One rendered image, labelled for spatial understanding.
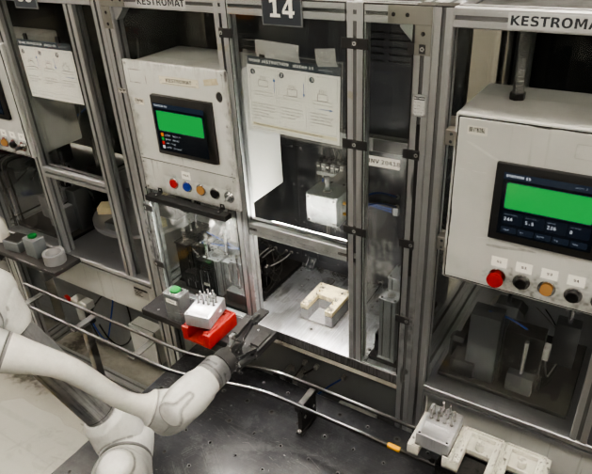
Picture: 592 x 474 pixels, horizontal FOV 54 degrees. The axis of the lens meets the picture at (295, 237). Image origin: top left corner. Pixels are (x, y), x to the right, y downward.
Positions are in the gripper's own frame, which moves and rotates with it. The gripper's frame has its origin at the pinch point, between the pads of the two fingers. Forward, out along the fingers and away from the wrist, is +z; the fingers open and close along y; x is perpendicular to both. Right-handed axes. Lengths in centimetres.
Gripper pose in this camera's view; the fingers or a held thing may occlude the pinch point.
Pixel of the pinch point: (261, 325)
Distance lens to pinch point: 181.1
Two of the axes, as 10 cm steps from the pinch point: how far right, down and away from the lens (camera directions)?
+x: -8.5, -2.3, 4.8
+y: -0.5, -8.6, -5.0
